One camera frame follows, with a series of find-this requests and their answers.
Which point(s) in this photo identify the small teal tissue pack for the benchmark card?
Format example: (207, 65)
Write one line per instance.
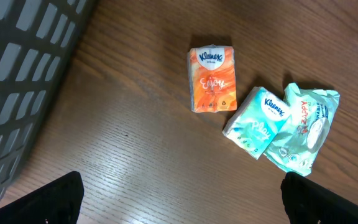
(257, 121)

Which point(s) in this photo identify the small orange tissue pack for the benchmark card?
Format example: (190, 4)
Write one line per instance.
(212, 79)

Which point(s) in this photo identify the grey plastic mesh basket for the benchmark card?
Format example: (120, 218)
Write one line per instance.
(37, 38)

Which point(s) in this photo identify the teal snack packet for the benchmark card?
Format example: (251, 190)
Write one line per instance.
(295, 147)

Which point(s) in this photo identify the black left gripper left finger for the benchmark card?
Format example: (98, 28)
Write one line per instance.
(57, 202)

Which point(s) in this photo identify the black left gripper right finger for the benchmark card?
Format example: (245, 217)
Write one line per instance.
(306, 202)

